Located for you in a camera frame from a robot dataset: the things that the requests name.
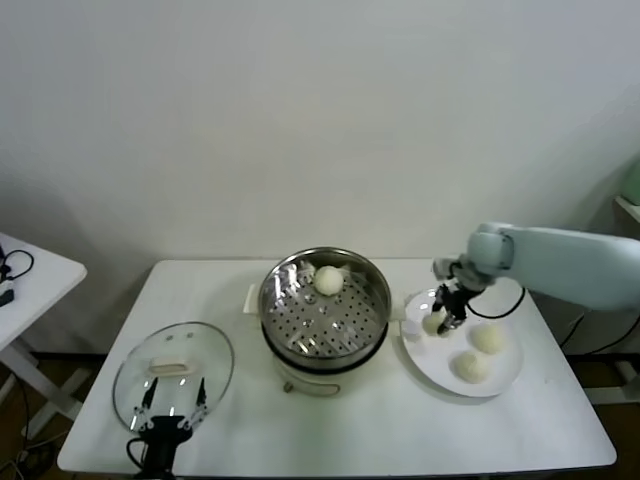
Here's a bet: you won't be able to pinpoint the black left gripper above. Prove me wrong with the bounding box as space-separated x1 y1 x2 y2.
132 377 209 480

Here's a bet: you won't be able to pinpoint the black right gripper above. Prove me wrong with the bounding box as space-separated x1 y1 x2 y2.
432 281 472 336

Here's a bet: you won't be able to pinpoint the white steamed baozi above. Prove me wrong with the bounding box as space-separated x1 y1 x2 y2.
451 350 491 385
471 323 509 355
313 265 345 297
422 312 451 338

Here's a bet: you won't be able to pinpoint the perforated steel steamer basket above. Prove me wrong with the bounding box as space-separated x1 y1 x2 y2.
258 245 392 372

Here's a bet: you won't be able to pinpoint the white round plate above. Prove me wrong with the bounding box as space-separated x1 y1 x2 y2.
399 287 525 400

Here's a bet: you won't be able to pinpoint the round glass pot lid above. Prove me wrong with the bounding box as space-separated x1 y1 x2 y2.
111 321 236 435

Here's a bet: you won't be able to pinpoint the cream electric cooker base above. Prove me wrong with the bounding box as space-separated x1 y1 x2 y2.
243 283 409 400

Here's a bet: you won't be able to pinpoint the white side table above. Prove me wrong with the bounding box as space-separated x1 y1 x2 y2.
0 232 89 441

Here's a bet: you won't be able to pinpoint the white shelf board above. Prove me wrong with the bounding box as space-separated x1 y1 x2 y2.
614 194 640 226

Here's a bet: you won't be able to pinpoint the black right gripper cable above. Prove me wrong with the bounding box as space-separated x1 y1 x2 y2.
467 287 526 320

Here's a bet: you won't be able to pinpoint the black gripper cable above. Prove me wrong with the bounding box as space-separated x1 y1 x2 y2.
467 287 526 320
125 436 149 467

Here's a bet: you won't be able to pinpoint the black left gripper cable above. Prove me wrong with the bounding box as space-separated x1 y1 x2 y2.
125 436 149 467

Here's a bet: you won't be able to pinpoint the black wall cables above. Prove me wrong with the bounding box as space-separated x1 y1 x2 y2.
557 308 640 352

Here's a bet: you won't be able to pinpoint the white table leg frame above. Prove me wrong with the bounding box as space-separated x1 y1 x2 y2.
582 359 634 407

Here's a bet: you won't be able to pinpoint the thin black looped cable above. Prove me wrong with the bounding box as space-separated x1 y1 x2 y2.
0 249 36 284

